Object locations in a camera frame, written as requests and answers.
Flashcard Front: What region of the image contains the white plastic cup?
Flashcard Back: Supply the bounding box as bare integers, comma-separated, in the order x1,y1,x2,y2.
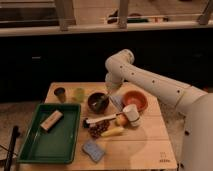
123,104,140,127

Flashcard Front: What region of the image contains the silver metal fork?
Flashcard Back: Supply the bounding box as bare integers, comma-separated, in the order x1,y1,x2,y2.
97,95,109,106

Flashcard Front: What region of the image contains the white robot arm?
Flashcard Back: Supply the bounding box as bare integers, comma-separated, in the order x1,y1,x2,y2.
105,49,213,171

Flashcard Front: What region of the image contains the green translucent plastic cup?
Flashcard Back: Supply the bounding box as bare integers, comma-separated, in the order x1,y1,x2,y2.
73,88,85,103

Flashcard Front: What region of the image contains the dark metal cup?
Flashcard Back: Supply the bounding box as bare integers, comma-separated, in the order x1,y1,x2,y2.
54,87,66,103

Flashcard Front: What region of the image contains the grey blue cloth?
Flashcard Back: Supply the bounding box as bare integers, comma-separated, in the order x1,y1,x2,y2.
110,95,123,111

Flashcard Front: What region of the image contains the dark brown bowl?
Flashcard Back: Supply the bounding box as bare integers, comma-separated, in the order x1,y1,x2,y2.
87,92,109,114

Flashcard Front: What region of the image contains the orange bowl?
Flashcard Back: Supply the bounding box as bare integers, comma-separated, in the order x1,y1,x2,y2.
122,90,148,112

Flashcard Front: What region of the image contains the yellow toy lemon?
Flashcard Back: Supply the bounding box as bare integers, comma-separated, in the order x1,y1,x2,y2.
116,114,128,126

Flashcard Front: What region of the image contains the yellow toy banana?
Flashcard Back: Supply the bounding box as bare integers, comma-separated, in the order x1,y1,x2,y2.
101,126,124,137

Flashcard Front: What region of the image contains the toy grape bunch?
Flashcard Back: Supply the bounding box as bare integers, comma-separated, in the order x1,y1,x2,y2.
88,121,110,139

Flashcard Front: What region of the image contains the blue sponge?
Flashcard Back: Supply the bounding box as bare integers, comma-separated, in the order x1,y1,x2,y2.
82,140,105,163

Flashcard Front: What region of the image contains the wooden block in tray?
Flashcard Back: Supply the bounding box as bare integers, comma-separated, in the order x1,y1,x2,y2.
40,110,63,131

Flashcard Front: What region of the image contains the green plastic tray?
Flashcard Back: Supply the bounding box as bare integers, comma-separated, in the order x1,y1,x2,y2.
18,103,81,164

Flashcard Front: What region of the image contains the black stand pole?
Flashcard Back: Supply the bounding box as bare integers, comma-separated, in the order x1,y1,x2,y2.
4,125,19,171

